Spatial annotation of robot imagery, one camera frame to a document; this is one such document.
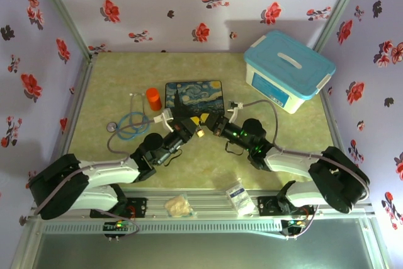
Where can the brass padlock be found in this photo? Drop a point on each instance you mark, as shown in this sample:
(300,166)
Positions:
(201,133)

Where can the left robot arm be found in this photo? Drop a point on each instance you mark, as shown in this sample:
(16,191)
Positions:
(107,171)

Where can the starry night tin box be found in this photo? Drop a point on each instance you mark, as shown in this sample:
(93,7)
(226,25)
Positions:
(192,99)

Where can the blue stethoscope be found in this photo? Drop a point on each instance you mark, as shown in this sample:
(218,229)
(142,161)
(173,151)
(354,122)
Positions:
(132,124)

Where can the orange cylinder container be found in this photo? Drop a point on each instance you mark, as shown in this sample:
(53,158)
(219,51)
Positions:
(153,99)

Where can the white blue packet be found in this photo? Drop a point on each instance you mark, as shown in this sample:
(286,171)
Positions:
(240,198)

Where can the clear bag beige contents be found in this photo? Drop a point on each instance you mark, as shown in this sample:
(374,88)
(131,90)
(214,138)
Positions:
(179,206)

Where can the white storage box blue lid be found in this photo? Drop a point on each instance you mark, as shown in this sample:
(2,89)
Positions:
(283,67)

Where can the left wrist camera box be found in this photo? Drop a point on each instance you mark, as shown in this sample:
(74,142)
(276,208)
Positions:
(167,116)

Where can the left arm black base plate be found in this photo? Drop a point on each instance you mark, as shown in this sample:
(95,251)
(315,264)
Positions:
(138,207)

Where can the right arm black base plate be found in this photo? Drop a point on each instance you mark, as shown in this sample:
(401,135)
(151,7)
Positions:
(267,206)

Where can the aluminium frame rail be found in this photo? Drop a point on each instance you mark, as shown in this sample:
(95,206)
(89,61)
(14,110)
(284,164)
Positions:
(207,206)

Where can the aluminium frame post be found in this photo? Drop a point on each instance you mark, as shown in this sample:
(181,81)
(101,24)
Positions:
(340,10)
(60,10)

